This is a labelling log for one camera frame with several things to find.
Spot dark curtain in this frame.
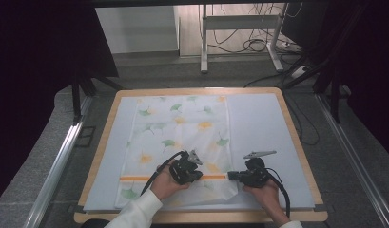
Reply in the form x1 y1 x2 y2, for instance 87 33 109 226
282 0 389 161
0 0 120 207

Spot tangle of black floor cables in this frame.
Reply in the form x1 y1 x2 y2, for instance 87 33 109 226
210 2 305 55

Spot person's left hand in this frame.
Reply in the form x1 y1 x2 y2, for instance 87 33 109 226
149 160 192 201

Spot aluminium rail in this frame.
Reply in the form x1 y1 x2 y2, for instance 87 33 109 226
315 93 389 228
23 94 92 228

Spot black floor cable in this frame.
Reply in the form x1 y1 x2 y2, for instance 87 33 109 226
283 91 321 147

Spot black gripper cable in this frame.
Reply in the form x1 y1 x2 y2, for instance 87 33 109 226
140 150 187 196
263 166 292 219

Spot wooden-edged table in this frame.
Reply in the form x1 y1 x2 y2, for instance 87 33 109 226
73 87 329 224

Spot person's right hand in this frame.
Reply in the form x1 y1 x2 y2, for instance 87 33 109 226
242 179 290 224

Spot white table mat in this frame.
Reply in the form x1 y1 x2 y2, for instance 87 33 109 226
82 92 317 213

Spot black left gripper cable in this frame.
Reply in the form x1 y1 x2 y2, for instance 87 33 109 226
140 150 187 196

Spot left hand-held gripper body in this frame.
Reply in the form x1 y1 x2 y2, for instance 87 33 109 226
168 149 204 186

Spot white leaf-print cloth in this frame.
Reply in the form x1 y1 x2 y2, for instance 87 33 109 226
114 94 240 210

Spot black metal stand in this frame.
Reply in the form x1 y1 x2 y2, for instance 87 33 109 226
282 3 367 125
70 70 124 125

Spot white power strip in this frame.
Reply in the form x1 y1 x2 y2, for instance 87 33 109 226
277 40 301 52
290 64 311 80

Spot white metal desk frame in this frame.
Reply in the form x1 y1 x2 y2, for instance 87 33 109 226
199 3 285 74

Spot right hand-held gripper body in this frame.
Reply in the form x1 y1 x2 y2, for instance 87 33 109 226
243 150 278 188

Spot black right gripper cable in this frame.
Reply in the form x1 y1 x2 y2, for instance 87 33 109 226
263 166 292 219

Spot white cabinet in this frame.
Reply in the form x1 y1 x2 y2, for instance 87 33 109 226
94 5 181 55

